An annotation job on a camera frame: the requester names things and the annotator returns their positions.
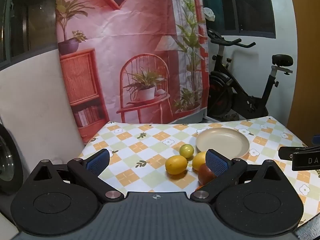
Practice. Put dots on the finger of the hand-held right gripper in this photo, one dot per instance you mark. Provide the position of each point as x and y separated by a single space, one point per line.
285 153

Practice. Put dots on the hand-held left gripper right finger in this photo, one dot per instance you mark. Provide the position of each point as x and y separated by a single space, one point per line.
216 163

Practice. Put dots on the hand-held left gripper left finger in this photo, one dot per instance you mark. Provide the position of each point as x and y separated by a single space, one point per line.
100 161

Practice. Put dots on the dark red apple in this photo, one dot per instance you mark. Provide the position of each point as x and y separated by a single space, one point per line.
205 176

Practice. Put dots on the yellow lemon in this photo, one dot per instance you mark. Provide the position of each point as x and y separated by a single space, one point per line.
198 161
176 164

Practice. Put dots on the beige round plate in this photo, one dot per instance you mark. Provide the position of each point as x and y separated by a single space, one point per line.
220 142

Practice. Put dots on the green apple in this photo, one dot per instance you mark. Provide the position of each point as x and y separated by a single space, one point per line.
186 150

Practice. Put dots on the checkered flower tablecloth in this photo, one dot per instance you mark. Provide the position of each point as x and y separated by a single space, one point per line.
140 140

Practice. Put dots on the black exercise bike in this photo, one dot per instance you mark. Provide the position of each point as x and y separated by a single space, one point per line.
235 87

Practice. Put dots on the black wheel with metal rim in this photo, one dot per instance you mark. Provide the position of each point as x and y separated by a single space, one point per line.
12 160

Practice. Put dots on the pink printed backdrop cloth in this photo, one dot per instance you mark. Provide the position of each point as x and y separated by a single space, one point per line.
125 30

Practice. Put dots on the white crumpled cloth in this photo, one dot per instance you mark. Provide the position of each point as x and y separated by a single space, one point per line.
208 13

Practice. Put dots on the dark glass window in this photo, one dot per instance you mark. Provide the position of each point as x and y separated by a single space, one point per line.
30 17
250 5

